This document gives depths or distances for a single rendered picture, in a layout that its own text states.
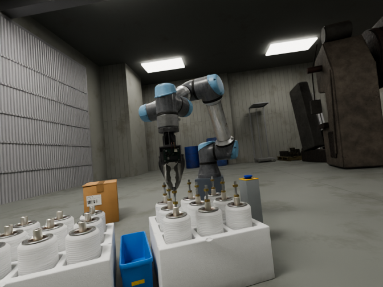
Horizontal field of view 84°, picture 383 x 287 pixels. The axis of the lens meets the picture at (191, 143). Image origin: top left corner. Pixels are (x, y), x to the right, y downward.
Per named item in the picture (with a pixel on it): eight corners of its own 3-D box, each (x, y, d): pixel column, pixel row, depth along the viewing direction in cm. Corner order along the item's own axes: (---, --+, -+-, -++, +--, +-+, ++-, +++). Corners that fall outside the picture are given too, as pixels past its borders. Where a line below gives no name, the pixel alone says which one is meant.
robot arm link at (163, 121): (157, 119, 77) (179, 117, 78) (158, 131, 77) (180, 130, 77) (155, 115, 70) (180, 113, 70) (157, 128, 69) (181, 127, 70)
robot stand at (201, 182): (201, 218, 148) (197, 176, 150) (227, 217, 146) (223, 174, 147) (199, 228, 130) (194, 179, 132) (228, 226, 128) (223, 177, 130)
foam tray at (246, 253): (151, 255, 100) (148, 216, 101) (226, 238, 111) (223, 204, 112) (163, 312, 62) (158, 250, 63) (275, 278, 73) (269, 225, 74)
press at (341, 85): (305, 165, 441) (290, 50, 455) (364, 161, 429) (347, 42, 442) (340, 171, 315) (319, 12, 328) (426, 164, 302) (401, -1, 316)
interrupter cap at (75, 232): (72, 230, 68) (71, 228, 68) (97, 226, 70) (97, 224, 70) (65, 238, 61) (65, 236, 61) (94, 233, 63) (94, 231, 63)
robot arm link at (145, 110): (180, 82, 127) (132, 103, 86) (196, 77, 122) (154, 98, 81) (185, 100, 131) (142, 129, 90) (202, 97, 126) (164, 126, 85)
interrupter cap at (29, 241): (28, 238, 64) (27, 236, 64) (56, 233, 66) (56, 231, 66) (16, 248, 57) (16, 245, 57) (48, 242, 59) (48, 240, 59)
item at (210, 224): (205, 270, 70) (200, 215, 71) (196, 258, 79) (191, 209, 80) (231, 263, 73) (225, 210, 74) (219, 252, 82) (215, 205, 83)
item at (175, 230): (200, 267, 72) (195, 213, 73) (179, 280, 66) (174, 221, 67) (182, 258, 79) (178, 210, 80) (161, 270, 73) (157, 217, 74)
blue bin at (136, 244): (122, 262, 96) (120, 235, 96) (147, 256, 99) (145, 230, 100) (121, 304, 67) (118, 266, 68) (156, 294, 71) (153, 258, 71)
